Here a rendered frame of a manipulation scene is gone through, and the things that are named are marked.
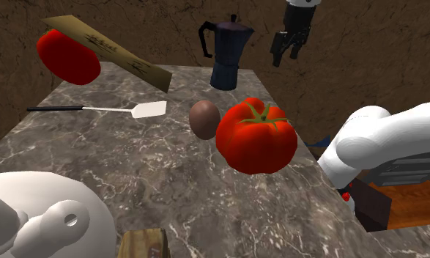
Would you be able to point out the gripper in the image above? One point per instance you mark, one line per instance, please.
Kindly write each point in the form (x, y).
(298, 19)

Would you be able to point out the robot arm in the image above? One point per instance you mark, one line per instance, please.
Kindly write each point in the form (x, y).
(379, 135)

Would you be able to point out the dark blue moka pot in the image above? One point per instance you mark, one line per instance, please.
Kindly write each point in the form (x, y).
(229, 50)

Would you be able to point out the large red tomato green stem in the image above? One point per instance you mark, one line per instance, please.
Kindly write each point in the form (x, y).
(257, 143)

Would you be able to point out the brown egg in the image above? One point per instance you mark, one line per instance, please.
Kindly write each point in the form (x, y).
(204, 120)

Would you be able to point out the tan flat board black marks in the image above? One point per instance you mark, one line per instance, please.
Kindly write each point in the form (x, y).
(129, 59)

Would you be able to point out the brown wooden box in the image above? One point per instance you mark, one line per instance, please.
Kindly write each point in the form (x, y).
(143, 244)

